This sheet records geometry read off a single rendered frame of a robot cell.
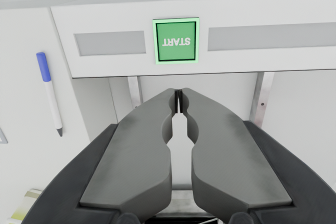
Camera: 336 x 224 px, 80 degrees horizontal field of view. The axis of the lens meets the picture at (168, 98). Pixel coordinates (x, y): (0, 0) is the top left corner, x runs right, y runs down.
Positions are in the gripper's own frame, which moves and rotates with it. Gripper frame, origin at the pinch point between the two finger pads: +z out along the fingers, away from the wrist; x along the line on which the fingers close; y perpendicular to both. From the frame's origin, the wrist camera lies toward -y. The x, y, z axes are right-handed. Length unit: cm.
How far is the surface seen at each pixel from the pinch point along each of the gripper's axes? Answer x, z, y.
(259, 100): 17.1, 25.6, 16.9
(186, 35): 1.3, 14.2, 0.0
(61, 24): -14.1, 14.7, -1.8
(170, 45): -0.7, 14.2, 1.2
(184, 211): 1, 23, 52
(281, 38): 13.3, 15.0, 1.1
